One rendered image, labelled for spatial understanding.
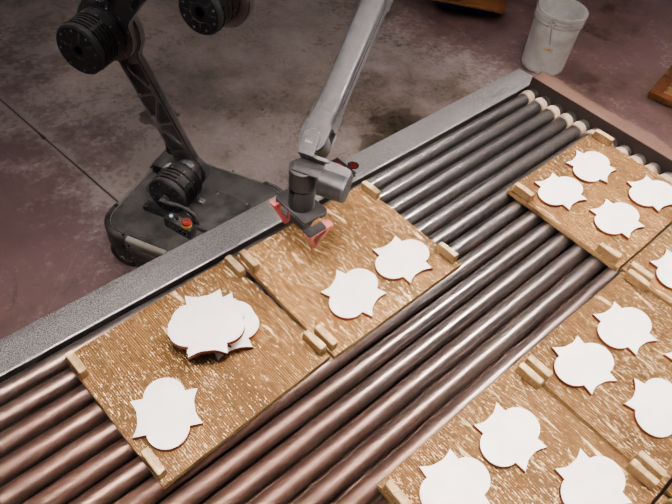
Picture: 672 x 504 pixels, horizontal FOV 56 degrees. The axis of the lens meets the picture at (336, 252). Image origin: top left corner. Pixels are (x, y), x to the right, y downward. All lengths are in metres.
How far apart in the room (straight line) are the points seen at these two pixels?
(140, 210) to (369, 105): 1.51
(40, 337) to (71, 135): 2.06
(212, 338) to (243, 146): 2.05
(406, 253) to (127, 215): 1.38
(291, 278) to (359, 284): 0.16
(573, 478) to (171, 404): 0.77
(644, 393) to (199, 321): 0.93
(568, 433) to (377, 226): 0.64
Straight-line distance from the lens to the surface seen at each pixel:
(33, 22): 4.36
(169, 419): 1.27
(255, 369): 1.32
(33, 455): 1.34
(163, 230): 2.53
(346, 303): 1.40
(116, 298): 1.48
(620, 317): 1.58
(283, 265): 1.48
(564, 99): 2.18
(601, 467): 1.36
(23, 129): 3.52
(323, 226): 1.34
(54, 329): 1.47
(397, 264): 1.49
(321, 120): 1.30
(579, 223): 1.76
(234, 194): 2.64
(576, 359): 1.47
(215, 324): 1.30
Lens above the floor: 2.07
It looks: 49 degrees down
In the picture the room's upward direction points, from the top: 7 degrees clockwise
